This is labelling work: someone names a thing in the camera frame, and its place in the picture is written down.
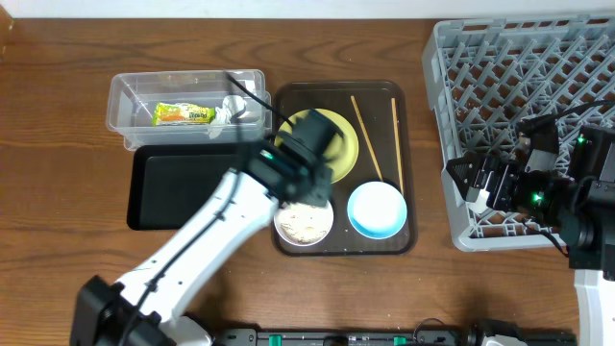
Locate white tissue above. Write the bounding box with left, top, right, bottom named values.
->
left=208, top=95, right=247, bottom=139

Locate grey dishwasher rack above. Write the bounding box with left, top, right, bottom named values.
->
left=421, top=12, right=615, bottom=253

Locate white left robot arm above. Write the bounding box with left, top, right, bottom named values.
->
left=69, top=110, right=342, bottom=346

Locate brown serving tray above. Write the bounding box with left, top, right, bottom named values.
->
left=272, top=80, right=418, bottom=257

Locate yellow plate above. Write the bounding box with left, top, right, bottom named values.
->
left=274, top=108, right=359, bottom=184

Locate wooden chopstick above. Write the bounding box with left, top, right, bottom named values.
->
left=390, top=97, right=405, bottom=195
left=350, top=95, right=383, bottom=182

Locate light blue bowl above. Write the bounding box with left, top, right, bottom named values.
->
left=346, top=182, right=407, bottom=240

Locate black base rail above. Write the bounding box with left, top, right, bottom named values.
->
left=213, top=318, right=578, bottom=346

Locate right wooden chopstick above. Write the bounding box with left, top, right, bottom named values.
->
left=390, top=97, right=405, bottom=195

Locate black waste tray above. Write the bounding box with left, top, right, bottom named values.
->
left=127, top=143, right=239, bottom=231

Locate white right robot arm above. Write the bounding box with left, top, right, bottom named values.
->
left=445, top=125, right=614, bottom=345

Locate white bowl with food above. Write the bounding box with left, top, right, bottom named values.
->
left=274, top=202, right=334, bottom=246

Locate left wooden chopstick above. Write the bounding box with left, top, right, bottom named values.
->
left=350, top=95, right=383, bottom=182

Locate clear plastic bin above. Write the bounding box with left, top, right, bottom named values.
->
left=106, top=69, right=272, bottom=151

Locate green yellow snack wrapper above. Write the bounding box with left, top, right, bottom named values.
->
left=152, top=103, right=216, bottom=126

